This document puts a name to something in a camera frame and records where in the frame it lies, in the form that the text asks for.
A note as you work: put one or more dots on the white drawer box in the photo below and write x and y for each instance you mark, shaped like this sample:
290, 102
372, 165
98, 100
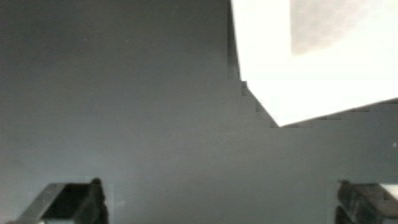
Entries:
316, 54

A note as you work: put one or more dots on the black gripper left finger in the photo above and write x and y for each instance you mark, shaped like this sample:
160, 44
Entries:
68, 204

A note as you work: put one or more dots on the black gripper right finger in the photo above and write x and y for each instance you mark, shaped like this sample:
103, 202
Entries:
368, 204

